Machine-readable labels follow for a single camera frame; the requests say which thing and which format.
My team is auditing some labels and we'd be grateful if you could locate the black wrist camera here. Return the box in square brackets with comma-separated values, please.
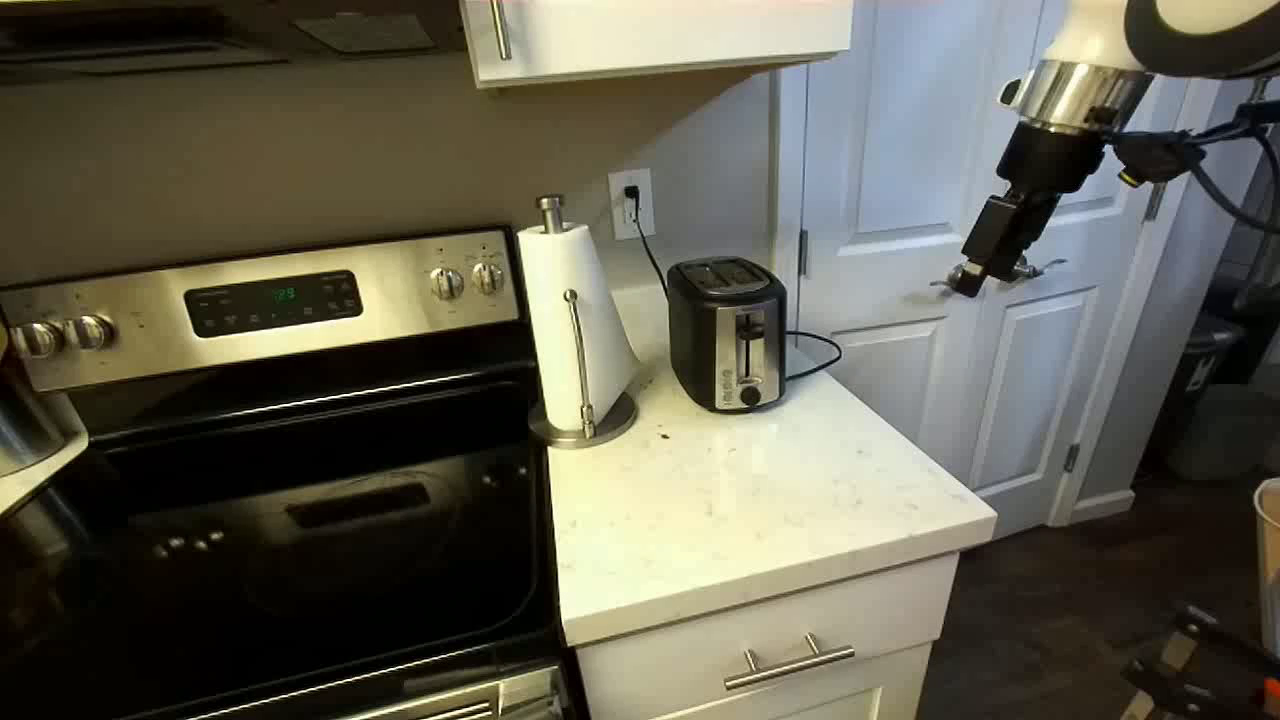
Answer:
[1109, 123, 1213, 194]

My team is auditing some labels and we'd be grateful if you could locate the white lower cabinet drawer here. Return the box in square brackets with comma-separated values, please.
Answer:
[573, 551, 964, 720]

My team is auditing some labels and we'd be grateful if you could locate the black and silver toaster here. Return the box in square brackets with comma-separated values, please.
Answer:
[665, 253, 791, 416]

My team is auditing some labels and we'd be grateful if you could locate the dark range hood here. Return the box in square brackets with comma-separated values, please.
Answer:
[0, 0, 471, 86]

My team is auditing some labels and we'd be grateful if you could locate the white paper towel roll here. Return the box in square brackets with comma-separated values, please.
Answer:
[518, 220, 642, 432]

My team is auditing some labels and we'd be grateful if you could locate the white upper cabinet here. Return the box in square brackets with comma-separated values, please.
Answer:
[456, 0, 855, 94]

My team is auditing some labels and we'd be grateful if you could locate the black folding stand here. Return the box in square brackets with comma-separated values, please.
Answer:
[1116, 602, 1280, 720]

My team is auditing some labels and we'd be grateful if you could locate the silver paper towel holder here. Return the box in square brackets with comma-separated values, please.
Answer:
[530, 194, 643, 453]

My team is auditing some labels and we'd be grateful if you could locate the white wall outlet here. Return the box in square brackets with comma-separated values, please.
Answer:
[610, 164, 661, 246]

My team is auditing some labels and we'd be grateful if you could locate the silver door lever handle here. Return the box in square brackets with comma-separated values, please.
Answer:
[931, 258, 1074, 295]

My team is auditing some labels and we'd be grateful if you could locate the white panelled door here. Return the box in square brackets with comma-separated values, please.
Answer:
[798, 0, 1186, 540]

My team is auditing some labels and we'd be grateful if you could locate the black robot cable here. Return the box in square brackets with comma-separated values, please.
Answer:
[1188, 100, 1280, 240]

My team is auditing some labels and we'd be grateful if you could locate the black toaster power cord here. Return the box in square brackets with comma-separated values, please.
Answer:
[621, 194, 850, 387]

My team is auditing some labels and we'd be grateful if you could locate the silver upper cabinet handle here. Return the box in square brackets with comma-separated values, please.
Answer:
[485, 0, 518, 65]

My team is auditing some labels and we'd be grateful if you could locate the silver drawer bar handle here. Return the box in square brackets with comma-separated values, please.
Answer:
[722, 632, 862, 696]

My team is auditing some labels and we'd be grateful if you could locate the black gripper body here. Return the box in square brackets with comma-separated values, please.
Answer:
[959, 119, 1111, 280]

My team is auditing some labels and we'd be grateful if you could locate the grey trash bin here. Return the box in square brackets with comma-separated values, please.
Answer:
[1157, 307, 1280, 488]

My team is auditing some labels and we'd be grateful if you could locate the black stove display panel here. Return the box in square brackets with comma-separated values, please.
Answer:
[182, 270, 368, 342]

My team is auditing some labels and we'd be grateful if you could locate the white plastic container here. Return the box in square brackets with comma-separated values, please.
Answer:
[1249, 477, 1280, 661]

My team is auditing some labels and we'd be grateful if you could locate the stainless steel electric stove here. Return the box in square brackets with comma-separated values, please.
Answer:
[0, 225, 582, 720]

